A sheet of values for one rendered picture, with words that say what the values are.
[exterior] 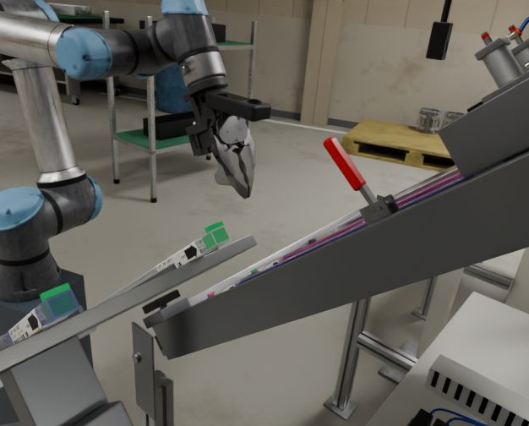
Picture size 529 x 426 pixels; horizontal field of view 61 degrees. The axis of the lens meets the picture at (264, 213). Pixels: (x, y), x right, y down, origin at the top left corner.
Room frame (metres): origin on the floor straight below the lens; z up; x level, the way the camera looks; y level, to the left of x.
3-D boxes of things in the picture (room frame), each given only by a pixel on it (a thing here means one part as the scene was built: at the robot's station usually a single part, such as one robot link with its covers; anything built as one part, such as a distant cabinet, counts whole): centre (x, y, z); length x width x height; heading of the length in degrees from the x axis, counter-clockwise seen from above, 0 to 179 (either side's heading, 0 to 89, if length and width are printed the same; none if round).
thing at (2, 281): (0.90, 0.56, 0.60); 0.15 x 0.15 x 0.10
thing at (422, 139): (4.29, -1.45, 0.19); 1.37 x 0.97 x 0.38; 71
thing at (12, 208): (0.91, 0.56, 0.72); 0.13 x 0.12 x 0.14; 152
